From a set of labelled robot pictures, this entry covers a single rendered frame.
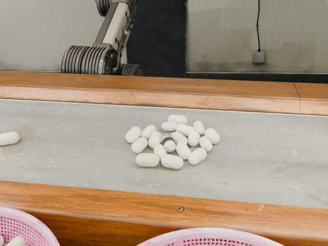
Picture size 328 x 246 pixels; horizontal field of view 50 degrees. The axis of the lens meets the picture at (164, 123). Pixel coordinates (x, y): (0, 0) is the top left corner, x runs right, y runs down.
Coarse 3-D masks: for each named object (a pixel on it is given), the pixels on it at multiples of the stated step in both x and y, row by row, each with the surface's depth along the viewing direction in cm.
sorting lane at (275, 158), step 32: (0, 128) 67; (32, 128) 67; (64, 128) 67; (96, 128) 67; (128, 128) 67; (160, 128) 66; (224, 128) 66; (256, 128) 66; (288, 128) 66; (320, 128) 65; (0, 160) 58; (32, 160) 58; (64, 160) 58; (96, 160) 58; (128, 160) 57; (224, 160) 57; (256, 160) 57; (288, 160) 57; (320, 160) 56; (160, 192) 50; (192, 192) 50; (224, 192) 50; (256, 192) 50; (288, 192) 50; (320, 192) 50
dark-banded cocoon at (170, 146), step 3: (168, 141) 58; (171, 141) 58; (165, 144) 58; (168, 144) 58; (171, 144) 58; (174, 144) 58; (165, 147) 58; (168, 147) 58; (171, 147) 58; (174, 147) 58; (168, 150) 58; (171, 150) 58
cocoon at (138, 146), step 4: (140, 140) 59; (144, 140) 59; (132, 144) 58; (136, 144) 58; (140, 144) 58; (144, 144) 59; (132, 148) 58; (136, 148) 58; (140, 148) 58; (136, 152) 58; (140, 152) 59
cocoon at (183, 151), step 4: (180, 144) 58; (184, 144) 58; (176, 148) 58; (180, 148) 57; (184, 148) 56; (188, 148) 57; (180, 152) 56; (184, 152) 56; (188, 152) 56; (180, 156) 57; (184, 156) 56
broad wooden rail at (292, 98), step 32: (0, 96) 80; (32, 96) 79; (64, 96) 78; (96, 96) 77; (128, 96) 76; (160, 96) 75; (192, 96) 74; (224, 96) 73; (256, 96) 73; (288, 96) 72; (320, 96) 72
